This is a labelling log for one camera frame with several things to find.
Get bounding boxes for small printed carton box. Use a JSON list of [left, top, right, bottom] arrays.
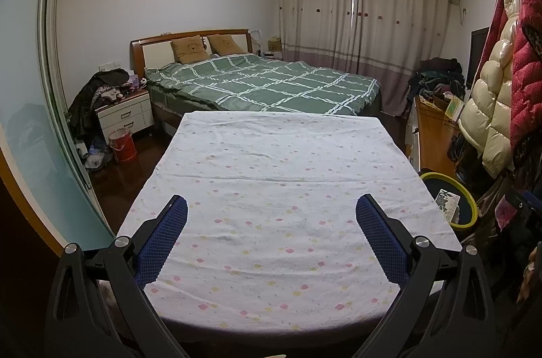
[[435, 189, 461, 223]]

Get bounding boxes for yellow rim trash bin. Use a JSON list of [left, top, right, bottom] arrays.
[[421, 172, 479, 231]]

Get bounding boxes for white floral tablecloth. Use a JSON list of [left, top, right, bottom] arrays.
[[120, 111, 460, 336]]

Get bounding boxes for red bucket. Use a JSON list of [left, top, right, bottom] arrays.
[[107, 128, 137, 164]]

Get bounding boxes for white nightstand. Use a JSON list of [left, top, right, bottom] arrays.
[[96, 89, 154, 142]]

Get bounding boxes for wooden low cabinet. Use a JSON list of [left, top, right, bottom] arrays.
[[414, 97, 459, 178]]

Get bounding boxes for cream puffer jacket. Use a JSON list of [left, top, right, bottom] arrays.
[[458, 0, 522, 178]]

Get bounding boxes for dark clothes on nightstand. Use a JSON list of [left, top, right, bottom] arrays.
[[67, 68, 140, 147]]

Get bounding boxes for sliding glass wardrobe door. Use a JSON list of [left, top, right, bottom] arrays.
[[1, 0, 113, 253]]

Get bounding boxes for wooden bed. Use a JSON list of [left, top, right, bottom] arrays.
[[130, 29, 381, 128]]

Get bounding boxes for green plaid duvet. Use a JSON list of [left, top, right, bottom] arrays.
[[145, 54, 380, 116]]

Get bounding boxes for pile of clothes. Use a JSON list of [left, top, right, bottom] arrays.
[[407, 57, 466, 103]]

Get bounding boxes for left brown pillow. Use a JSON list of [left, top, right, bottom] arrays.
[[171, 35, 210, 64]]

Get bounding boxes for brown pillow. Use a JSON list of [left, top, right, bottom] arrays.
[[171, 35, 210, 64], [207, 34, 245, 56]]

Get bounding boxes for right brown pillow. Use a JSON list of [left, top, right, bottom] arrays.
[[207, 34, 245, 56]]

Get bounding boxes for cardboard box by bed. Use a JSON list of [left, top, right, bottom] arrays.
[[267, 36, 282, 52]]

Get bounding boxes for black television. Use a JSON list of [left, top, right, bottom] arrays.
[[466, 27, 489, 89]]

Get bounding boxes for pink white curtains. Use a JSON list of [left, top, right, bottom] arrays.
[[278, 0, 450, 116]]

